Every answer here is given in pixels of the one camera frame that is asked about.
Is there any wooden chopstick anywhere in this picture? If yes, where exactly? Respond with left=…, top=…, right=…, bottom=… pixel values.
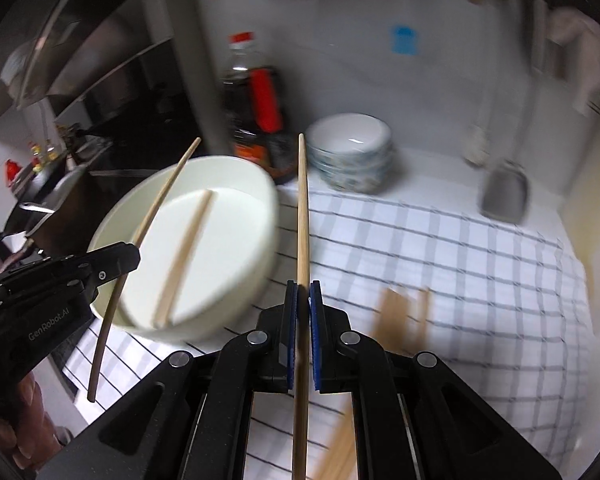
left=372, top=288, right=410, bottom=353
left=292, top=133, right=311, bottom=480
left=314, top=406, right=356, bottom=480
left=154, top=190, right=214, bottom=328
left=86, top=135, right=202, bottom=404
left=412, top=287, right=431, bottom=352

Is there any person's left hand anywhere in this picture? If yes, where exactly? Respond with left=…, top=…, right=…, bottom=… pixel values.
left=0, top=373, right=62, bottom=472

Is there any black wok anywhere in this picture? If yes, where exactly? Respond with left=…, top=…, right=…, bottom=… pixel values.
left=0, top=155, right=87, bottom=240

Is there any white oval basin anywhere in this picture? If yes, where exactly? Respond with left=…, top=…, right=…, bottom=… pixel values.
left=90, top=156, right=279, bottom=342

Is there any bottom floral bowl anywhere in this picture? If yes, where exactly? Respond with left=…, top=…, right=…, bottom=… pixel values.
left=313, top=160, right=393, bottom=194

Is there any floral bowl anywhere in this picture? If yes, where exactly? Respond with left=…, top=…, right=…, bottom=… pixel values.
left=306, top=113, right=391, bottom=155
left=309, top=145, right=393, bottom=170
left=313, top=160, right=393, bottom=194

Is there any middle floral bowl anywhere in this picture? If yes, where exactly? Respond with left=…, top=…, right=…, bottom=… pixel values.
left=309, top=145, right=393, bottom=170

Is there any top floral bowl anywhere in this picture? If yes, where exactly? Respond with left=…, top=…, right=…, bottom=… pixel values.
left=306, top=113, right=391, bottom=155

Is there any checked white cloth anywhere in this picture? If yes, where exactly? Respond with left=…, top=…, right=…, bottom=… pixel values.
left=62, top=185, right=593, bottom=479

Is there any dark soy sauce bottle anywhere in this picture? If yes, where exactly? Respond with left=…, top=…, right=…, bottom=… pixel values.
left=221, top=32, right=298, bottom=184

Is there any steel spatula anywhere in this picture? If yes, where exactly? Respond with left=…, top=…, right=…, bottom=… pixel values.
left=480, top=82, right=535, bottom=226

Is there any range hood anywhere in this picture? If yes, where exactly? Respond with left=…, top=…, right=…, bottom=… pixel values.
left=0, top=0, right=184, bottom=122

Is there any blue wall hook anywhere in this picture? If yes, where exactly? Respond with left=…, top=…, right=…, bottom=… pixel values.
left=391, top=25, right=418, bottom=56

